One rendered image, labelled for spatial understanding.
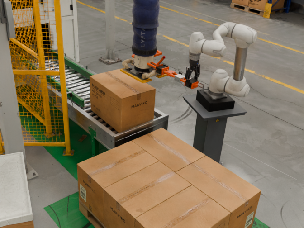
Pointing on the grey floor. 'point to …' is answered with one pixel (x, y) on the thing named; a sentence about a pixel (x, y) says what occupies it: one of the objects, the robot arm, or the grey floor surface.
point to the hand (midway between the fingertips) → (191, 82)
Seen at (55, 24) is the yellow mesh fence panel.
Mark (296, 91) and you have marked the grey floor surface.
